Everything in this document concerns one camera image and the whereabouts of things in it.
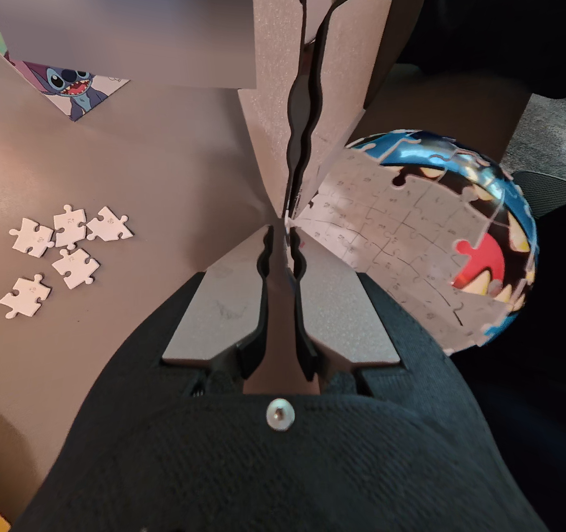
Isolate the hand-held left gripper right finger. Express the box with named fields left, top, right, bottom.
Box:
left=292, top=227, right=401, bottom=380

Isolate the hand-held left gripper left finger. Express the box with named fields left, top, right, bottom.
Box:
left=161, top=225, right=272, bottom=378

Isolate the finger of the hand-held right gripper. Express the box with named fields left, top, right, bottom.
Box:
left=287, top=0, right=393, bottom=223
left=239, top=0, right=306, bottom=223

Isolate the blue cartoon puzzle ball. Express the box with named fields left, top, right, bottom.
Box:
left=287, top=130, right=540, bottom=356

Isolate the white puzzle piece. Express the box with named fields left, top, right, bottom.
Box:
left=283, top=216, right=301, bottom=276
left=9, top=217, right=56, bottom=258
left=85, top=206, right=134, bottom=242
left=52, top=248, right=101, bottom=290
left=53, top=204, right=88, bottom=250
left=0, top=273, right=51, bottom=319

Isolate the person's right forearm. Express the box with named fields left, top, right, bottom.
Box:
left=396, top=0, right=566, bottom=100

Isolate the cartoon printed puzzle box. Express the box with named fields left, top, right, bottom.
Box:
left=0, top=33, right=131, bottom=122

